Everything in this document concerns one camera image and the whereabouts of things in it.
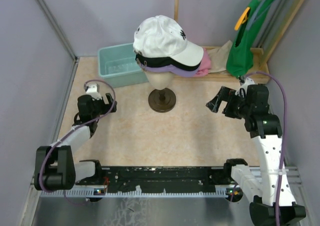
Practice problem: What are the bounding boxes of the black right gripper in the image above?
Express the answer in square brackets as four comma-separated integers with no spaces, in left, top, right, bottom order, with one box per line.
[206,85,252,119]

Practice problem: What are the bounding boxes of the purple cap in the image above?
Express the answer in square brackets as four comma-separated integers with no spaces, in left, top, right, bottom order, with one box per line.
[138,63,201,78]

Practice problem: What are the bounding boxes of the black cap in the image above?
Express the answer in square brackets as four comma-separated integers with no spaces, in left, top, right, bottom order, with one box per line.
[135,54,201,72]

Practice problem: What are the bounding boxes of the white cap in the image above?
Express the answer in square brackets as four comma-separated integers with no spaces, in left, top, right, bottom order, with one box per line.
[133,15,204,67]

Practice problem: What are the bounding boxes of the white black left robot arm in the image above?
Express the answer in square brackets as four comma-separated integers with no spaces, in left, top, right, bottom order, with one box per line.
[34,93,117,193]

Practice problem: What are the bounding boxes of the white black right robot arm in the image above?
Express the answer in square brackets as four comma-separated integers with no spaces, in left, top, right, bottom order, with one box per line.
[206,84,307,226]

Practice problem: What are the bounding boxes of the teal plastic bin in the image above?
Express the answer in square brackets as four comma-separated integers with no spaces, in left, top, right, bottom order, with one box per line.
[97,43,148,88]

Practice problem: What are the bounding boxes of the pink cloth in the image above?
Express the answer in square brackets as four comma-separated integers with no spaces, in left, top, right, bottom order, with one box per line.
[194,48,212,78]

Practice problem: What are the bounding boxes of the green tank top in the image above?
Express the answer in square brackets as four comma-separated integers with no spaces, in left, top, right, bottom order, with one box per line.
[226,0,275,78]

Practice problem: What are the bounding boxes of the cream cloth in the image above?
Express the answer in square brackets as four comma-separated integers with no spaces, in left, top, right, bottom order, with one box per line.
[206,40,233,74]

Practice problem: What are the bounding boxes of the beige mannequin head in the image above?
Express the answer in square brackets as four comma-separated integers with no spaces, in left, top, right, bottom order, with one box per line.
[144,71,175,90]

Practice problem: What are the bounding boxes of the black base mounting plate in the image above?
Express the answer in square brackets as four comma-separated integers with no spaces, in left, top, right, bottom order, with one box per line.
[75,166,233,194]

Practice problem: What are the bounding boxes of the wooden clothes rack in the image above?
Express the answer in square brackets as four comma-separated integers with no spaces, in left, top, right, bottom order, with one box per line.
[174,0,306,84]

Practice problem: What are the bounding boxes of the grey plastic hanger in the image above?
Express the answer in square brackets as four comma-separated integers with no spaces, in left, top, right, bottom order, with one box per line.
[246,0,287,31]

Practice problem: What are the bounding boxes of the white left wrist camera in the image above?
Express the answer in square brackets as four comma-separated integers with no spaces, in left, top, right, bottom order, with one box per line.
[84,83,103,101]

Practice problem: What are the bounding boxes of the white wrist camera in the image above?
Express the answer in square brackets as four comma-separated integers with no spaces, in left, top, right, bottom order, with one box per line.
[84,83,103,101]
[240,77,256,91]

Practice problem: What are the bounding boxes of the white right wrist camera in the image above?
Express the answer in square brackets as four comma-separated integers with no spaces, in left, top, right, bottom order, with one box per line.
[240,77,256,91]

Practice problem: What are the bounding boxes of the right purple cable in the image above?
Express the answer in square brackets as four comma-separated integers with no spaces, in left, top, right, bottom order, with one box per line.
[228,70,288,226]

